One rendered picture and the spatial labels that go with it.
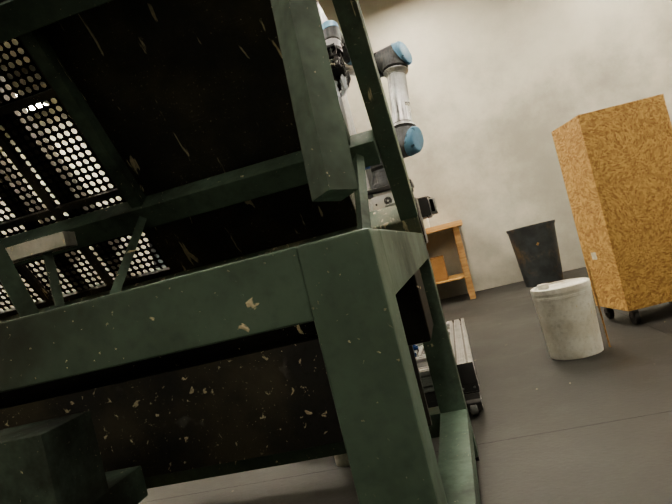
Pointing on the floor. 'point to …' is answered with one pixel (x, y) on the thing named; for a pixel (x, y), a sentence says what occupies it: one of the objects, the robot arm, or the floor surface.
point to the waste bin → (537, 253)
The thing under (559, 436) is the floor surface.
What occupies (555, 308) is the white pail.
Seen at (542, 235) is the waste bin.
